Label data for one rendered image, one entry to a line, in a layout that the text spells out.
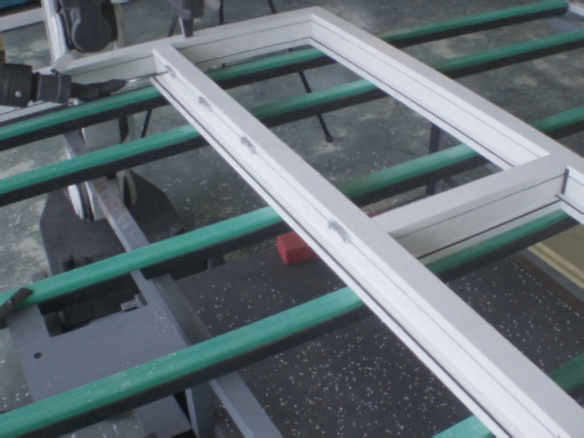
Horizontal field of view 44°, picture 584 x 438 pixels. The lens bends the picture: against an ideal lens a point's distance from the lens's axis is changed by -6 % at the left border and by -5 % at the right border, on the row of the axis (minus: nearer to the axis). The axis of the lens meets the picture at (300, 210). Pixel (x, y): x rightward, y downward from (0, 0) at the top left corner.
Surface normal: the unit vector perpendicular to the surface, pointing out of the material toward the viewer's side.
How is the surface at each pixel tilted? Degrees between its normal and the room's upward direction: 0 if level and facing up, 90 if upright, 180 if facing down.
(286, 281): 0
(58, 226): 0
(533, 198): 90
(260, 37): 90
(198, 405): 90
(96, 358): 0
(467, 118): 90
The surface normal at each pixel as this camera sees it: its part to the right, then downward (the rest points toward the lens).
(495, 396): -0.87, 0.29
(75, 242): -0.01, -0.83
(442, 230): 0.50, 0.48
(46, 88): 0.44, 0.10
